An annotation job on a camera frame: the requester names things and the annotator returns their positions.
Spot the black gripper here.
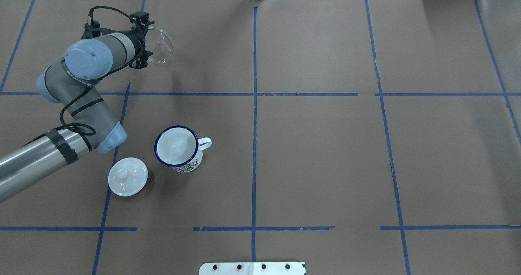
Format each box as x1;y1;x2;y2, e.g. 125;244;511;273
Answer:
129;11;155;70

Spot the white mug lid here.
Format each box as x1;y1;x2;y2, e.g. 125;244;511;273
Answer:
107;157;148;197

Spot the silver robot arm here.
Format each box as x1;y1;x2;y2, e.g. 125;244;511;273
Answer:
0;6;154;202

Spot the white enamel mug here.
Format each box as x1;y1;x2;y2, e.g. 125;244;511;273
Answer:
154;125;212;173

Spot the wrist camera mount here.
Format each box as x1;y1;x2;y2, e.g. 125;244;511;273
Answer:
81;17;102;39

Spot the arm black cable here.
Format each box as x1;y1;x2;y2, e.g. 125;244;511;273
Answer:
59;6;148;136

